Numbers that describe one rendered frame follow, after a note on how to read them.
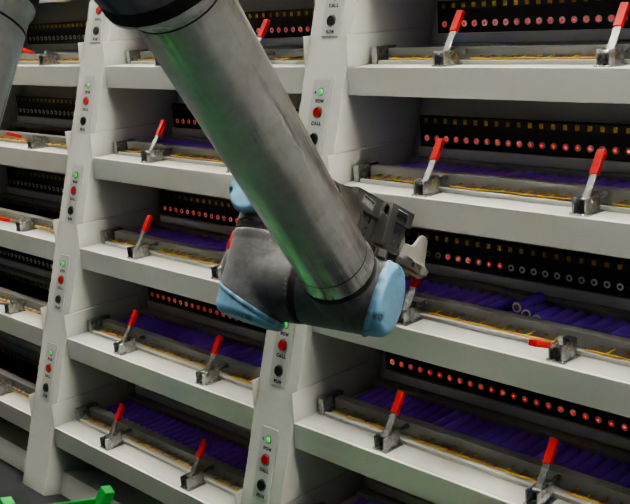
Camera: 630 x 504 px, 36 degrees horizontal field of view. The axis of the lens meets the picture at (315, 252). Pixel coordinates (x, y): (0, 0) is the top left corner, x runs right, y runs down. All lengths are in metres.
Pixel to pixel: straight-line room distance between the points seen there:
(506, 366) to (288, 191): 0.52
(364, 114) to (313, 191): 0.67
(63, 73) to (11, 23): 1.46
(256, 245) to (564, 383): 0.44
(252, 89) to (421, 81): 0.66
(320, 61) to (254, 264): 0.54
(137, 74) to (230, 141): 1.15
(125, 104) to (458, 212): 0.97
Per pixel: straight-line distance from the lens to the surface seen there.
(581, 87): 1.34
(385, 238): 1.36
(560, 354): 1.31
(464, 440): 1.47
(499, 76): 1.41
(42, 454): 2.23
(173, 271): 1.85
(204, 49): 0.82
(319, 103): 1.61
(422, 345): 1.44
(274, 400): 1.64
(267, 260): 1.18
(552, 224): 1.32
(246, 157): 0.91
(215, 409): 1.76
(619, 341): 1.33
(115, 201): 2.16
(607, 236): 1.28
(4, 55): 0.81
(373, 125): 1.64
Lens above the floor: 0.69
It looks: 2 degrees down
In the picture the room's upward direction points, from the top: 9 degrees clockwise
